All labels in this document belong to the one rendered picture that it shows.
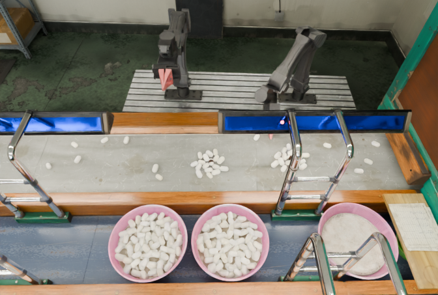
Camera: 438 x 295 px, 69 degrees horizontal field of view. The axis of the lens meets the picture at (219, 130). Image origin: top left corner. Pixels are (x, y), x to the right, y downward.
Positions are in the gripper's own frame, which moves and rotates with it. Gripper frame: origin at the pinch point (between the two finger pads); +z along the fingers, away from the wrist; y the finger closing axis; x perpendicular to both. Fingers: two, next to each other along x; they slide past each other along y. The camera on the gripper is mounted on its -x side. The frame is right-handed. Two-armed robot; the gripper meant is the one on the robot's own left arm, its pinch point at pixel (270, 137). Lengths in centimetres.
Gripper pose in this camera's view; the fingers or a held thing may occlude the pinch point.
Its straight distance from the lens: 140.4
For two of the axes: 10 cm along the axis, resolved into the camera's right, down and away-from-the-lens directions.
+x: -0.1, -0.1, 10.0
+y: 10.0, -0.1, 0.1
